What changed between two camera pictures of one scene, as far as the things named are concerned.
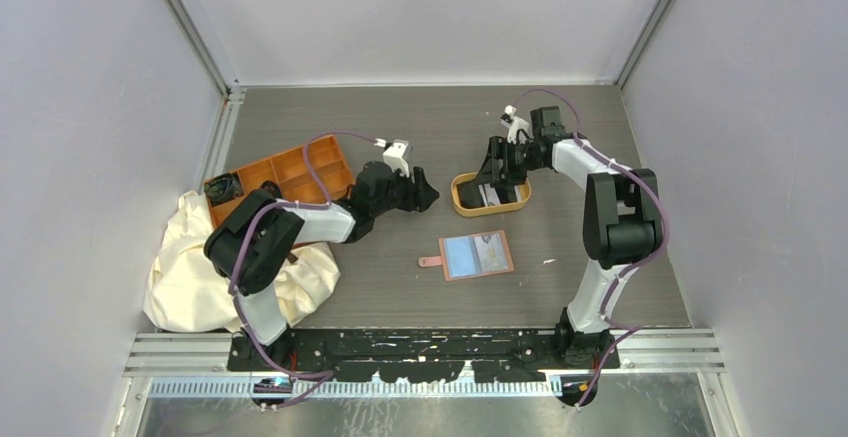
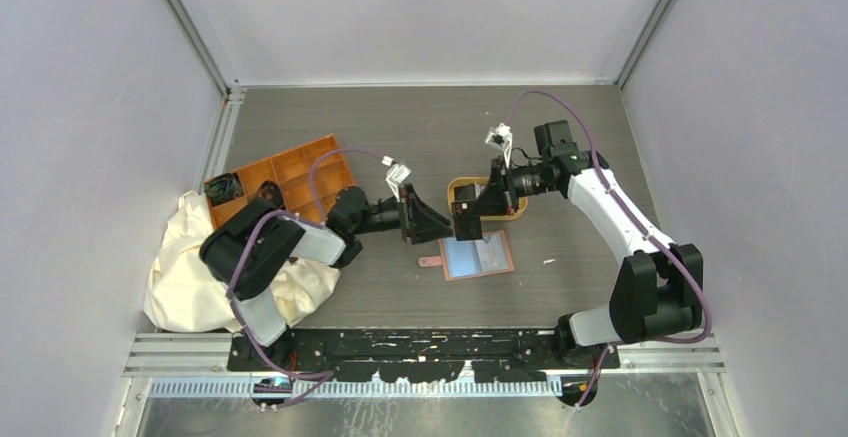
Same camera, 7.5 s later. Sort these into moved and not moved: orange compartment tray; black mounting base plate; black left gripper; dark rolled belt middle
Moved: black left gripper
Not moved: orange compartment tray; dark rolled belt middle; black mounting base plate
